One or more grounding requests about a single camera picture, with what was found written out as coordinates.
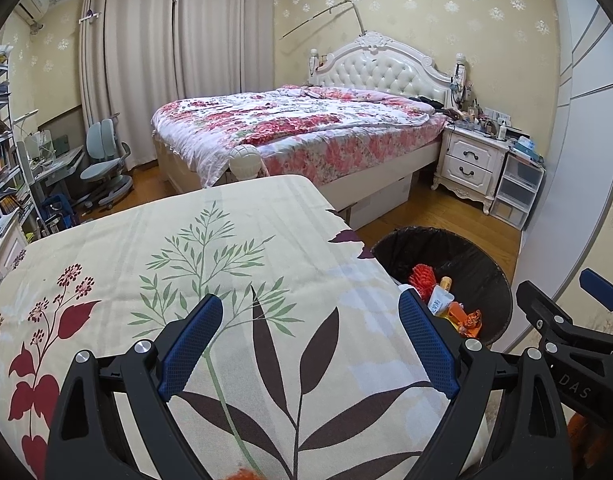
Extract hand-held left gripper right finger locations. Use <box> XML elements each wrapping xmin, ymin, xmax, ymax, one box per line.
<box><xmin>397</xmin><ymin>287</ymin><xmax>572</xmax><ymax>480</ymax></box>

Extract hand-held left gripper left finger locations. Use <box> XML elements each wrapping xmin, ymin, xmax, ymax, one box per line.
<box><xmin>45</xmin><ymin>294</ymin><xmax>224</xmax><ymax>480</ymax></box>

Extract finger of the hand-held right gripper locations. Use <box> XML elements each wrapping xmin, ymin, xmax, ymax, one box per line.
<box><xmin>515</xmin><ymin>280</ymin><xmax>601</xmax><ymax>356</ymax></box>
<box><xmin>579</xmin><ymin>267</ymin><xmax>613</xmax><ymax>313</ymax></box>

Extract white blue tube box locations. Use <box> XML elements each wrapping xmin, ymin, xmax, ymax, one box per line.
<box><xmin>426</xmin><ymin>286</ymin><xmax>454</xmax><ymax>317</ymax></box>

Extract orange plastic bag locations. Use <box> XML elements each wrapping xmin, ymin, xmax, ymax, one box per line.
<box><xmin>449</xmin><ymin>302</ymin><xmax>483</xmax><ymax>337</ymax></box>

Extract red foam fruit net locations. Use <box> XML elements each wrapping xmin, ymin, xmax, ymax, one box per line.
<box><xmin>410</xmin><ymin>263</ymin><xmax>439</xmax><ymax>303</ymax></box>

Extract round bin with black bag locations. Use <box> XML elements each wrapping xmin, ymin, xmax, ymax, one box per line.
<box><xmin>370</xmin><ymin>226</ymin><xmax>513</xmax><ymax>346</ymax></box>

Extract person's right forearm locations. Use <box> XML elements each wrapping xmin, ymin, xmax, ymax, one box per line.
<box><xmin>566</xmin><ymin>412</ymin><xmax>603</xmax><ymax>457</ymax></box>

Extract floral tablecloth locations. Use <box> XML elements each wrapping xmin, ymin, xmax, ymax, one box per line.
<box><xmin>0</xmin><ymin>175</ymin><xmax>487</xmax><ymax>480</ymax></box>

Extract translucent plastic drawer unit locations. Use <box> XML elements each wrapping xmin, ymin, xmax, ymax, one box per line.
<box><xmin>489</xmin><ymin>152</ymin><xmax>546</xmax><ymax>231</ymax></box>

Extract white storage boxes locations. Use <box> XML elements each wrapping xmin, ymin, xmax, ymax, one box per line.
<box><xmin>349</xmin><ymin>172</ymin><xmax>413</xmax><ymax>231</ymax></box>

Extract white nightstand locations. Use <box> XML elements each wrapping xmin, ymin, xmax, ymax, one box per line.
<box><xmin>431</xmin><ymin>125</ymin><xmax>511</xmax><ymax>216</ymax></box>

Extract white wardrobe door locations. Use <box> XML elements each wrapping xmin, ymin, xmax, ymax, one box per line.
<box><xmin>519</xmin><ymin>0</ymin><xmax>613</xmax><ymax>356</ymax></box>

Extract blue plastic basket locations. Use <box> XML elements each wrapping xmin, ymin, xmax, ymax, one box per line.
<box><xmin>41</xmin><ymin>195</ymin><xmax>80</xmax><ymax>233</ymax></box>

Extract grey blue desk chair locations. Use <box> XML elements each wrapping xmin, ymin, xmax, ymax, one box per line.
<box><xmin>80</xmin><ymin>112</ymin><xmax>134</xmax><ymax>211</ymax></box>

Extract group of small toiletry bottles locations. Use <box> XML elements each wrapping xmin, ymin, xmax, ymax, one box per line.
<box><xmin>451</xmin><ymin>52</ymin><xmax>522</xmax><ymax>141</ymax></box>

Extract grey study desk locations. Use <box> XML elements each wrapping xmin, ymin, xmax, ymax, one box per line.
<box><xmin>16</xmin><ymin>130</ymin><xmax>84</xmax><ymax>221</ymax></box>

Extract pink floral blanket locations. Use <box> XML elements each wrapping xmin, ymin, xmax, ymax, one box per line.
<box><xmin>152</xmin><ymin>85</ymin><xmax>449</xmax><ymax>188</ymax></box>

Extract white bookshelf with books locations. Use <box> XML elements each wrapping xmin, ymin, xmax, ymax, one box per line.
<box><xmin>0</xmin><ymin>45</ymin><xmax>40</xmax><ymax>241</ymax></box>

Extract white bed with tufted headboard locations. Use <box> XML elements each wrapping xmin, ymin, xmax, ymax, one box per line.
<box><xmin>151</xmin><ymin>31</ymin><xmax>454</xmax><ymax>231</ymax></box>

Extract beige curtains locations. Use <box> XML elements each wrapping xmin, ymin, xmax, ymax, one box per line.
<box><xmin>79</xmin><ymin>0</ymin><xmax>277</xmax><ymax>171</ymax></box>

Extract white air conditioner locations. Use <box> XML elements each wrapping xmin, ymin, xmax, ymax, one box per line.
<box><xmin>14</xmin><ymin>0</ymin><xmax>50</xmax><ymax>23</ymax></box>

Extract metal rod bracket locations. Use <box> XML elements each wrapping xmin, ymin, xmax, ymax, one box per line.
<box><xmin>281</xmin><ymin>0</ymin><xmax>367</xmax><ymax>40</ymax></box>

